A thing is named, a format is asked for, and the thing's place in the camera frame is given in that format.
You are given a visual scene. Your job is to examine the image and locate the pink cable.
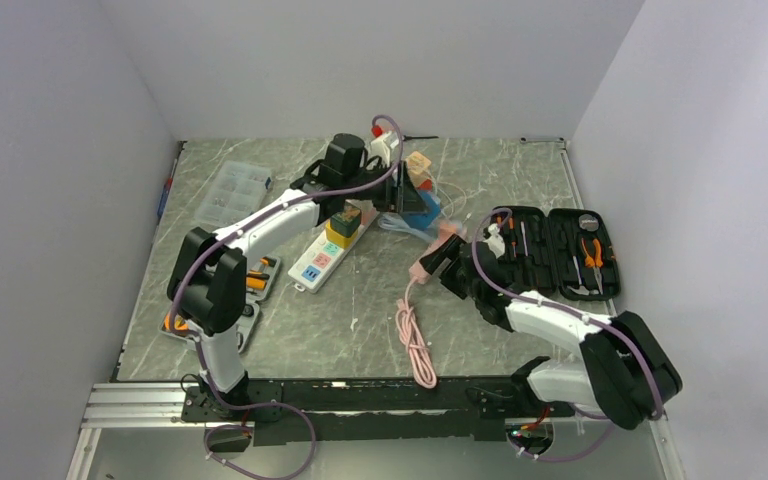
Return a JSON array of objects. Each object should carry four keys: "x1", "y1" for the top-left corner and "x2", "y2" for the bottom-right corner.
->
[{"x1": 395, "y1": 278, "x2": 438, "y2": 390}]

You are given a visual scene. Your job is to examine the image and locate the yellow cube adapter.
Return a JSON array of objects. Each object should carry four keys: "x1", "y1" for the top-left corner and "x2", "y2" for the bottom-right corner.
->
[{"x1": 324, "y1": 222, "x2": 360, "y2": 251}]

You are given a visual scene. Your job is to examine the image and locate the pink power strip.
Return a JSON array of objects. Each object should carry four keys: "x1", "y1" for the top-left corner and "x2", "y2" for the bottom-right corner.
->
[{"x1": 409, "y1": 222, "x2": 465, "y2": 284}]

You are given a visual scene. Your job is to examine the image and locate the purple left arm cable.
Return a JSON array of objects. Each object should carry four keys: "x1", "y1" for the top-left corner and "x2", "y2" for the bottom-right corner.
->
[{"x1": 166, "y1": 113, "x2": 405, "y2": 480}]

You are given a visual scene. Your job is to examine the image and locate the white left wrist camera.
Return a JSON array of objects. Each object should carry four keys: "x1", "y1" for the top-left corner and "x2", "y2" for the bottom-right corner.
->
[{"x1": 368, "y1": 125, "x2": 401, "y2": 167}]

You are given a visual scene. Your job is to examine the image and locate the blue cube charger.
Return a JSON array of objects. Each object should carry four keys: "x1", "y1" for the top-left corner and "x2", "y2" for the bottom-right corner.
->
[{"x1": 404, "y1": 190, "x2": 441, "y2": 230}]

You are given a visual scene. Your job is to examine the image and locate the dark green cube charger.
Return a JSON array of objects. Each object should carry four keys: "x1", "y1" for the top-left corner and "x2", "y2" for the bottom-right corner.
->
[{"x1": 329, "y1": 203, "x2": 363, "y2": 238}]

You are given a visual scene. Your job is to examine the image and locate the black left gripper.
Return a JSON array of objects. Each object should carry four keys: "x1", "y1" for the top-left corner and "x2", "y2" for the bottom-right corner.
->
[{"x1": 343, "y1": 161, "x2": 432, "y2": 215}]

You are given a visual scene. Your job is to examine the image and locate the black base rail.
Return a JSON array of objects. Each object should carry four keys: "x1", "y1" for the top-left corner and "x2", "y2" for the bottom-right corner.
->
[{"x1": 179, "y1": 376, "x2": 573, "y2": 446}]

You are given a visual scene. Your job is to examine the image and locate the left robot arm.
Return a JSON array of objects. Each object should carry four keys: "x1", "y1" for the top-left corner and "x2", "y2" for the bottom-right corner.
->
[{"x1": 167, "y1": 131, "x2": 426, "y2": 420}]

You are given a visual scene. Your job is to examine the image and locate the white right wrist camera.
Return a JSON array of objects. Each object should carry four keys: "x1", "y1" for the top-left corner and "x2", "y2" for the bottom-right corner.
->
[{"x1": 484, "y1": 224, "x2": 506, "y2": 259}]

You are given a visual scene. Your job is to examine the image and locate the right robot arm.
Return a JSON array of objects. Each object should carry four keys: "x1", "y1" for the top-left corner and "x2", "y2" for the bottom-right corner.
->
[{"x1": 410, "y1": 234, "x2": 683, "y2": 430}]

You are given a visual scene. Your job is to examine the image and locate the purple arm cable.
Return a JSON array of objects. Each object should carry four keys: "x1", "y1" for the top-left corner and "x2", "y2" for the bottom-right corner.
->
[
  {"x1": 166, "y1": 113, "x2": 405, "y2": 480},
  {"x1": 471, "y1": 207, "x2": 667, "y2": 464}
]

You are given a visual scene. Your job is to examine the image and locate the orange tape measure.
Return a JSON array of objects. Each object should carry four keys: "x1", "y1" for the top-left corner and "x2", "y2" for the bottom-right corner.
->
[{"x1": 162, "y1": 315, "x2": 188, "y2": 335}]

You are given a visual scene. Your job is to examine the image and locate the clear plastic screw organizer box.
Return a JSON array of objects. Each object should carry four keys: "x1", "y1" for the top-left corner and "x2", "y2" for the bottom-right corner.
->
[{"x1": 194, "y1": 161, "x2": 273, "y2": 227}]

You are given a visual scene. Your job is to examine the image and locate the orange handled combination pliers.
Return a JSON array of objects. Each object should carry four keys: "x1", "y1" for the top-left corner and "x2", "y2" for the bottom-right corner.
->
[{"x1": 246, "y1": 257, "x2": 277, "y2": 291}]

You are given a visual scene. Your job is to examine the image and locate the peach cube charger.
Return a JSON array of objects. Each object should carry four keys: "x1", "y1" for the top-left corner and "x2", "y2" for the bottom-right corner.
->
[{"x1": 405, "y1": 151, "x2": 431, "y2": 178}]

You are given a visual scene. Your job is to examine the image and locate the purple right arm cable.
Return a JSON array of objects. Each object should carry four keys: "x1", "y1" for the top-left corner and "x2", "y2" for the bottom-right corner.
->
[{"x1": 471, "y1": 207, "x2": 667, "y2": 464}]

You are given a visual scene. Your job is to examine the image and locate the white power strip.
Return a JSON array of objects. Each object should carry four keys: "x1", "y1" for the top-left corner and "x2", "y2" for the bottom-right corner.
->
[{"x1": 288, "y1": 209, "x2": 378, "y2": 293}]

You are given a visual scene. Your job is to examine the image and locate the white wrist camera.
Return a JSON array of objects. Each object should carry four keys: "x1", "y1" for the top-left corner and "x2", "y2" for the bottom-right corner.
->
[
  {"x1": 368, "y1": 125, "x2": 401, "y2": 167},
  {"x1": 484, "y1": 224, "x2": 506, "y2": 259}
]

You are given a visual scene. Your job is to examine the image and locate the blue red pen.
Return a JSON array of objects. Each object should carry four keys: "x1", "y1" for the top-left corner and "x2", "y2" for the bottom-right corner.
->
[{"x1": 156, "y1": 159, "x2": 178, "y2": 220}]

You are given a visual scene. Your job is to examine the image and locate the black open tool case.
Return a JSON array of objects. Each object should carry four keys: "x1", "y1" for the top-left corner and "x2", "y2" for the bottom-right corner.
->
[{"x1": 481, "y1": 206, "x2": 621, "y2": 301}]

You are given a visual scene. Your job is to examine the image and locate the orange screwdriver at back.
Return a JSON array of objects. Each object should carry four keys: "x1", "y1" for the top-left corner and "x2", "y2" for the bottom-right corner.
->
[{"x1": 402, "y1": 135, "x2": 440, "y2": 142}]

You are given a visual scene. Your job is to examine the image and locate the long nose orange pliers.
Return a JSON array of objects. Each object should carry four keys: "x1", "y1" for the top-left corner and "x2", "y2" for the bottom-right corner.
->
[{"x1": 580, "y1": 237, "x2": 604, "y2": 294}]

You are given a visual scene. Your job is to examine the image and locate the light blue coiled cable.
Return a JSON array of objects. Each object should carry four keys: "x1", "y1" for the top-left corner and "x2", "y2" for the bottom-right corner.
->
[{"x1": 377, "y1": 211, "x2": 438, "y2": 243}]

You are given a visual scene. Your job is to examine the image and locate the grey open tool case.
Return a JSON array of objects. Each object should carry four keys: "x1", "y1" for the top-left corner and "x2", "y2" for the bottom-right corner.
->
[{"x1": 159, "y1": 256, "x2": 282, "y2": 354}]

